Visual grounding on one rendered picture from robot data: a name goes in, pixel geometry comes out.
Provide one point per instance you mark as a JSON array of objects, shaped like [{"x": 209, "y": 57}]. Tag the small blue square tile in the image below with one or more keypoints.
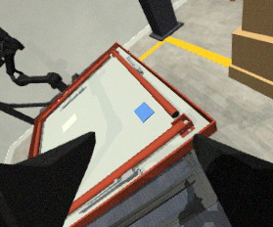
[{"x": 144, "y": 112}]

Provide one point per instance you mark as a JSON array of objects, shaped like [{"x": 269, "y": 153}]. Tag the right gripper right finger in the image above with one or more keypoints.
[{"x": 242, "y": 183}]

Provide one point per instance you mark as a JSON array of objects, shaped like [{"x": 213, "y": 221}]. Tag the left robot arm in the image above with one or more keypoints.
[{"x": 52, "y": 77}]

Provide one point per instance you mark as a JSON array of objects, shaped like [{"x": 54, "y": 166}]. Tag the white rectangular label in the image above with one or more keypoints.
[{"x": 69, "y": 122}]

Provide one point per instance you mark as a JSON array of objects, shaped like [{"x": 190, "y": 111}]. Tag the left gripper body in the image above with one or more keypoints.
[{"x": 13, "y": 44}]

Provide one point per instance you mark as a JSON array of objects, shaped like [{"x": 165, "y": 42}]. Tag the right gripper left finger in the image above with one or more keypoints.
[{"x": 40, "y": 191}]

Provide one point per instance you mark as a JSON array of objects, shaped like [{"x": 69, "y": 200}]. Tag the reddish-brown table edge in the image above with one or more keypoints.
[{"x": 153, "y": 171}]

